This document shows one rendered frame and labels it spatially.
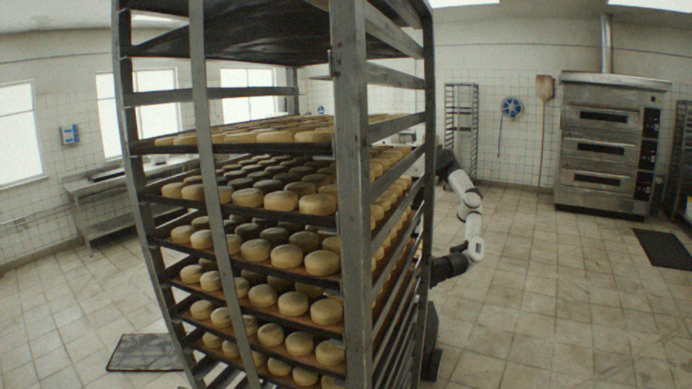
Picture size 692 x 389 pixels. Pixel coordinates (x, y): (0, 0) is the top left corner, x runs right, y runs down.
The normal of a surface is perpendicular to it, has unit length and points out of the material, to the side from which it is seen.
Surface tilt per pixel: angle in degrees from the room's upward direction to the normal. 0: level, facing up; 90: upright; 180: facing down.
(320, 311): 0
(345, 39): 90
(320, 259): 0
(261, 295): 0
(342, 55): 90
